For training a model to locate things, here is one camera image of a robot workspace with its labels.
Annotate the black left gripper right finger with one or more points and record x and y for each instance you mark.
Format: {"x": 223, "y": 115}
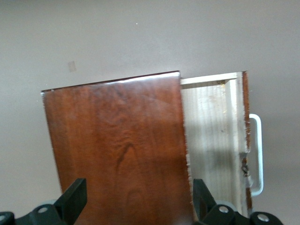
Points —
{"x": 211, "y": 213}

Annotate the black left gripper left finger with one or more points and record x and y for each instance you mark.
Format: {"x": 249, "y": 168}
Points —
{"x": 70, "y": 204}

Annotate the dark brown wooden cabinet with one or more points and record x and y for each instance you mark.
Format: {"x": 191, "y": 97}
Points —
{"x": 117, "y": 140}

